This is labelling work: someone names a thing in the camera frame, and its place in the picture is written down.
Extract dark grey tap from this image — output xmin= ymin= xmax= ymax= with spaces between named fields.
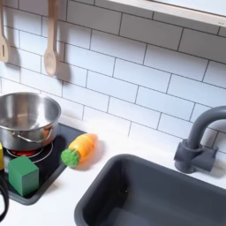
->
xmin=173 ymin=105 xmax=226 ymax=175

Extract wooden slotted spatula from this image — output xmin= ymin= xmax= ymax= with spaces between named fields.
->
xmin=0 ymin=0 xmax=10 ymax=64

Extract thin black cable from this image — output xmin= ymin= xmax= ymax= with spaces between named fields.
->
xmin=0 ymin=173 xmax=11 ymax=223

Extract steel pot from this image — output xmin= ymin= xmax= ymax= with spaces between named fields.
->
xmin=0 ymin=92 xmax=62 ymax=152

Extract dark grey sink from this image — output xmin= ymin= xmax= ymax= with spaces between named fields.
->
xmin=73 ymin=153 xmax=226 ymax=226

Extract black toy stove top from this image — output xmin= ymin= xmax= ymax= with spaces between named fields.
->
xmin=0 ymin=123 xmax=87 ymax=207

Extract wooden spoon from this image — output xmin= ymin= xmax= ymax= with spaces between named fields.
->
xmin=43 ymin=0 xmax=59 ymax=78

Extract green block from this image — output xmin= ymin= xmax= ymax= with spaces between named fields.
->
xmin=7 ymin=154 xmax=41 ymax=198

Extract orange toy carrot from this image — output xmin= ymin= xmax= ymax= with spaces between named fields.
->
xmin=60 ymin=132 xmax=99 ymax=169

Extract wooden kitchen shelf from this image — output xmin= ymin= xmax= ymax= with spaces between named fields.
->
xmin=105 ymin=0 xmax=226 ymax=29

